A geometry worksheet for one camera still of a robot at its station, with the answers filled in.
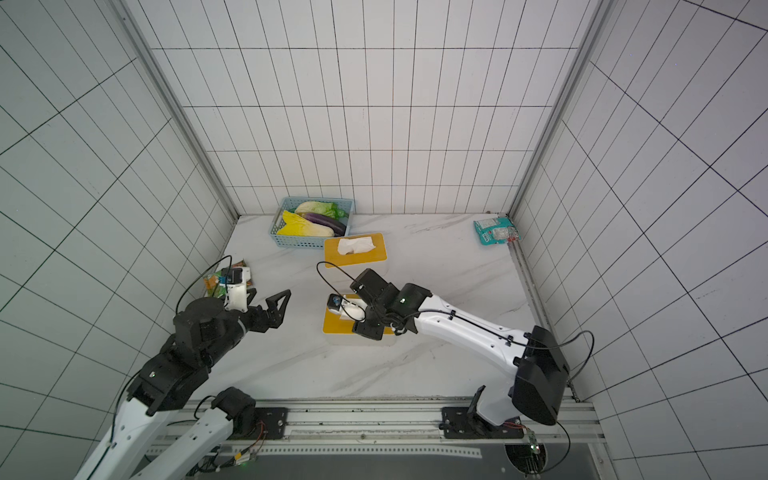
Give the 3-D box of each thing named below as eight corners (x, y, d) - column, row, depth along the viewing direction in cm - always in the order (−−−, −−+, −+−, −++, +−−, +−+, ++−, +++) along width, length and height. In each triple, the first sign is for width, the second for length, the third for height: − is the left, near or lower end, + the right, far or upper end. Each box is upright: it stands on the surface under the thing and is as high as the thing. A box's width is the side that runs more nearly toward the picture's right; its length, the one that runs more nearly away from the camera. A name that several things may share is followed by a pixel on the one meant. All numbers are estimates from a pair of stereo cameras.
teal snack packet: (482, 246, 111) (484, 241, 109) (472, 225, 118) (473, 220, 116) (519, 241, 113) (522, 236, 111) (507, 220, 120) (509, 215, 118)
